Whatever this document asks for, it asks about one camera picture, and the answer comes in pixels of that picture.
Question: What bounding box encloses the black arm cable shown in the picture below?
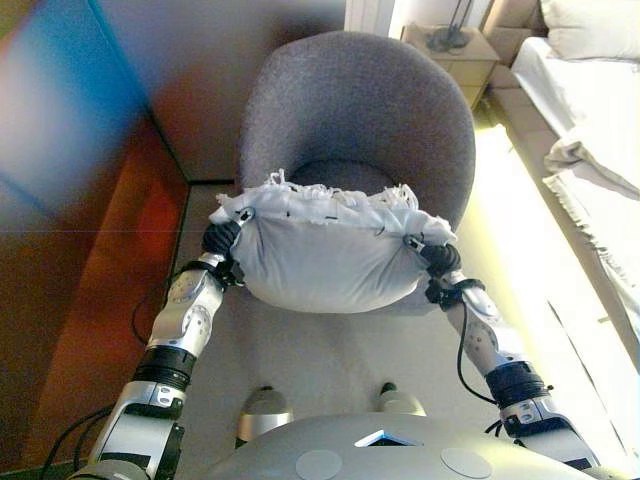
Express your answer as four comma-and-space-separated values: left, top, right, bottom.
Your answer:
39, 282, 174, 480
456, 299, 526, 446

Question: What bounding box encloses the silver right robot leg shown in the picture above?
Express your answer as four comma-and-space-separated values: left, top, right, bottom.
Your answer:
374, 382, 427, 417

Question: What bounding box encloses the dark glossy cabinet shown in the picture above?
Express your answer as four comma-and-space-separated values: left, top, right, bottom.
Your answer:
0, 0, 191, 471

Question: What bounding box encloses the white fringed cushion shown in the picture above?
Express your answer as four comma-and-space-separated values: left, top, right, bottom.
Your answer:
208, 168, 459, 315

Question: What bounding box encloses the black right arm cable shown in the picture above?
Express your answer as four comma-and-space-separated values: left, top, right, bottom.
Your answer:
456, 299, 526, 446

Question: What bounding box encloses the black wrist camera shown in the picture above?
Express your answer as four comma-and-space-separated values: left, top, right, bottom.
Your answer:
424, 278, 464, 306
217, 259, 246, 289

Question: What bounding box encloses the dark metal table lamp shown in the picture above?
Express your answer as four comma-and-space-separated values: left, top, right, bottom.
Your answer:
426, 0, 476, 52

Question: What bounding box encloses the grey robot torso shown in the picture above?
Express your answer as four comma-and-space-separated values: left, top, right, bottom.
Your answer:
199, 412, 596, 480

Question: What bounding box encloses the cream fringed blanket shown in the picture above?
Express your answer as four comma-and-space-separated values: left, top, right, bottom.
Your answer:
542, 124, 640, 341

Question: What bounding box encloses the white bed pillow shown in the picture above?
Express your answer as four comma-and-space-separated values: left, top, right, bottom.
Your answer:
539, 0, 640, 62

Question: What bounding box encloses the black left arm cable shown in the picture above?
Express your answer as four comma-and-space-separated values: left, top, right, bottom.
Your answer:
39, 282, 174, 480

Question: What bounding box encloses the silver left robot leg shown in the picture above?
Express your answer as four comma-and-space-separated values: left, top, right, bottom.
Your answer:
235, 384, 294, 446

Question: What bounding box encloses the silver robot leg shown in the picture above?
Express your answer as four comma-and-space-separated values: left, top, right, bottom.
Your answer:
235, 384, 294, 446
374, 382, 427, 417

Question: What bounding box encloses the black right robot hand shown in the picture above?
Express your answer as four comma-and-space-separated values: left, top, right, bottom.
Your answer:
403, 232, 462, 279

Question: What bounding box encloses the white bed mattress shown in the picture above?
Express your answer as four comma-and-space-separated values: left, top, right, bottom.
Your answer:
510, 35, 640, 151

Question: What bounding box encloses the grey fabric armchair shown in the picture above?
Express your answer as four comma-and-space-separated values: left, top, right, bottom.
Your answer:
238, 30, 476, 317

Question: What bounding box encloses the beige wooden nightstand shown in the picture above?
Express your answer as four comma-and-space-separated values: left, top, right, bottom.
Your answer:
402, 22, 501, 111

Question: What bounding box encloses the white bed with linen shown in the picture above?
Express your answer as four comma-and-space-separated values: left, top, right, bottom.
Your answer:
482, 0, 640, 451

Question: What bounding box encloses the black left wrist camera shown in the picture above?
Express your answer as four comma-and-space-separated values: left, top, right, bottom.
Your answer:
217, 259, 246, 289

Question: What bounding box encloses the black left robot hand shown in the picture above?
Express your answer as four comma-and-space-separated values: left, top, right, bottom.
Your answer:
201, 207, 256, 256

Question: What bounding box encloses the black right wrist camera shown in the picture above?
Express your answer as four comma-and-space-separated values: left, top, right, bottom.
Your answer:
424, 278, 464, 306

